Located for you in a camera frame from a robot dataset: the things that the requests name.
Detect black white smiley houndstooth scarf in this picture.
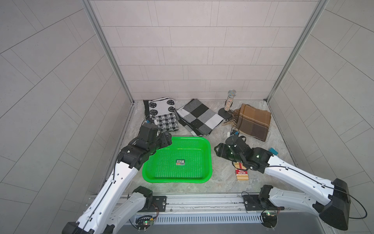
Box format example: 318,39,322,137
143,97,179,132

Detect brown plaid fringed scarf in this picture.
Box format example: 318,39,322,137
225,104,271,142

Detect green plastic basket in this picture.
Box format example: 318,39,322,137
142,136,213,183

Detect grey black checkered scarf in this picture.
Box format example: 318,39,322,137
176,98,224,136

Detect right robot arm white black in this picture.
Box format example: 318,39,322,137
214,136,351,231

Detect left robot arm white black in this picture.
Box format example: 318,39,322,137
62,132,172,234

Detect basket label sticker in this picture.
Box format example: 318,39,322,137
176,160,186,166

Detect red playing card box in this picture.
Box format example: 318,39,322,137
233,162,249,181

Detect clear tube on black stand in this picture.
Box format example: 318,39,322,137
218,89,236,120

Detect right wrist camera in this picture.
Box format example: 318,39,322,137
228,130,246,141

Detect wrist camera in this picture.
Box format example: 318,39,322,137
138,123,159,142
228,130,246,141

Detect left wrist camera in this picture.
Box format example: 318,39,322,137
138,123,159,142

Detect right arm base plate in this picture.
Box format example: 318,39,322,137
242,194,284,212

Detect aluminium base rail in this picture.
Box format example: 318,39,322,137
81,191,328,216

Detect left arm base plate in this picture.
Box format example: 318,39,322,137
145,196,167,212

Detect right controller board with wires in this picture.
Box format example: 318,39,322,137
260,207,281,230

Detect controller board with wires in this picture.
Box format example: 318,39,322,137
129,203,159,232
260,207,281,230

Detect left controller board with wires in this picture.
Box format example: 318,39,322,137
129,203,159,232

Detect left aluminium corner post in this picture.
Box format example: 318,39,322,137
80,0,135,105

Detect aluminium corner post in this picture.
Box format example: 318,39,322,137
264,0,329,104
80,0,135,105

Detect right aluminium corner post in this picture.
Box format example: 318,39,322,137
264,0,329,104

